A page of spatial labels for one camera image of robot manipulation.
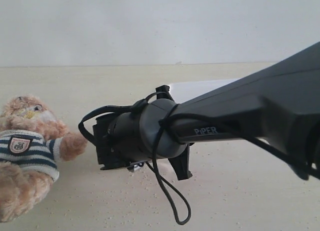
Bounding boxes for white plastic tray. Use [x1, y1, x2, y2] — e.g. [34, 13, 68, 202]
[168, 78, 238, 104]

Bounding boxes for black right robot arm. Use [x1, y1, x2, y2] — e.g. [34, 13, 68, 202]
[93, 43, 320, 180]

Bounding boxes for teddy bear striped sweater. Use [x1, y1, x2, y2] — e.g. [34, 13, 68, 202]
[0, 94, 88, 217]

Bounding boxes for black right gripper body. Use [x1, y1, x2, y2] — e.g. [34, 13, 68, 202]
[92, 115, 131, 170]

